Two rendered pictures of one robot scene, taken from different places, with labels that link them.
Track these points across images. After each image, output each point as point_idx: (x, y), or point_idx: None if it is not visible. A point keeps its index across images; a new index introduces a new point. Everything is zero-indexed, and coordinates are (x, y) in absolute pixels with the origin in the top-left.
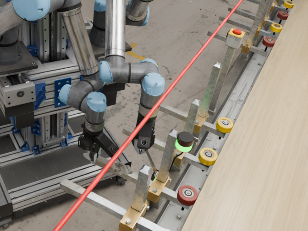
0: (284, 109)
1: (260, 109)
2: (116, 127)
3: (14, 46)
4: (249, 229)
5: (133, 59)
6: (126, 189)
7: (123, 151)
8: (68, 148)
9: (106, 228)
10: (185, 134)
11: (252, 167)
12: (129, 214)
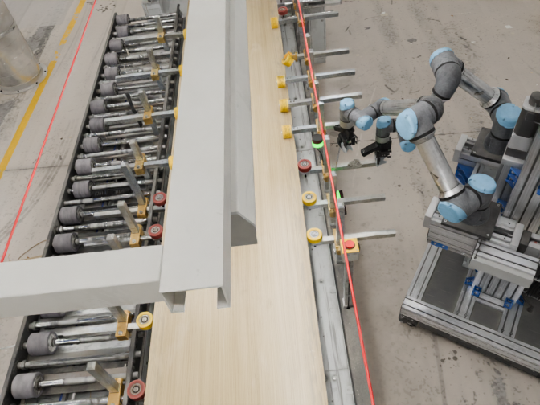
0: (271, 291)
1: (293, 274)
2: (475, 390)
3: (490, 135)
4: (259, 165)
5: None
6: (394, 317)
7: (417, 312)
8: (462, 284)
9: (378, 273)
10: (318, 138)
11: (274, 207)
12: None
